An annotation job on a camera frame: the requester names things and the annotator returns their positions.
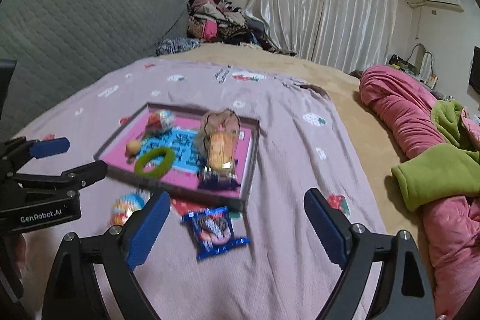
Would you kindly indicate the beige sheer hair scrunchie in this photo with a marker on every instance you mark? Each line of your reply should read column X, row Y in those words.
column 216, row 121

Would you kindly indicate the yellow packaged cake snack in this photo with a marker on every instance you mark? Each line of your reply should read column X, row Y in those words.
column 220, row 151

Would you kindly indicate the blue cookie packet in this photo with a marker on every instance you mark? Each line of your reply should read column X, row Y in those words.
column 212, row 232

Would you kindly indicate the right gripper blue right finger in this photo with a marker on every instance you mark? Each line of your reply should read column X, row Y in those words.
column 403, row 289

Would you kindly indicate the cluttered side table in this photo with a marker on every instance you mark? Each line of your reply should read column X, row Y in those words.
column 419, row 65

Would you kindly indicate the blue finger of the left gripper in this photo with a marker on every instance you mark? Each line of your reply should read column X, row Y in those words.
column 17, row 152
column 78, row 177

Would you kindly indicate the person's left hand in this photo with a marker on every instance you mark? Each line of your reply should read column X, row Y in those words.
column 19, row 251

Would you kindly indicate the blue patterned cloth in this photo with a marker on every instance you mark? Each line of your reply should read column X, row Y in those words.
column 176, row 45

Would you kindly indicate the grey quilted headboard cover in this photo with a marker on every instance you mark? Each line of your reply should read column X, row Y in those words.
column 63, row 46

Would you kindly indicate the walnut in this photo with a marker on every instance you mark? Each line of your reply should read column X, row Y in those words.
column 133, row 147

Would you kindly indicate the pile of clothes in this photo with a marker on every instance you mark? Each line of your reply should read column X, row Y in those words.
column 221, row 21

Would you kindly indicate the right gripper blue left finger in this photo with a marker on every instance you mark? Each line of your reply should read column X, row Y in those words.
column 72, row 290

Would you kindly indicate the tan bed blanket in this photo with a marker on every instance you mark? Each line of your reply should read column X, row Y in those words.
column 372, row 140

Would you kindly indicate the black television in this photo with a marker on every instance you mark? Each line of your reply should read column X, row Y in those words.
column 474, row 77

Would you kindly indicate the blue-red toy egg capsule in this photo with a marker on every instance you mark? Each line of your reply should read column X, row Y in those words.
column 160, row 122

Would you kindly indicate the blue wafer packet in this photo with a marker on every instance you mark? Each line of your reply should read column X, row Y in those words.
column 210, row 179

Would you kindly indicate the red toy egg capsule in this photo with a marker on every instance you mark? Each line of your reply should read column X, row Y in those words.
column 127, row 204

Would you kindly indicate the green fuzzy hair scrunchie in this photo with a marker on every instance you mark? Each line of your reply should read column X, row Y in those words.
column 156, row 163

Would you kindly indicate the pink quilt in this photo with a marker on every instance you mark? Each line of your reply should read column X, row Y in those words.
column 451, row 224

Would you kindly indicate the green fleece blanket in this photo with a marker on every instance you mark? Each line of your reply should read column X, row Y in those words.
column 447, row 169

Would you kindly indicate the pink and blue book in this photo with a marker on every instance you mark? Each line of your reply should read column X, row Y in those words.
column 183, row 151

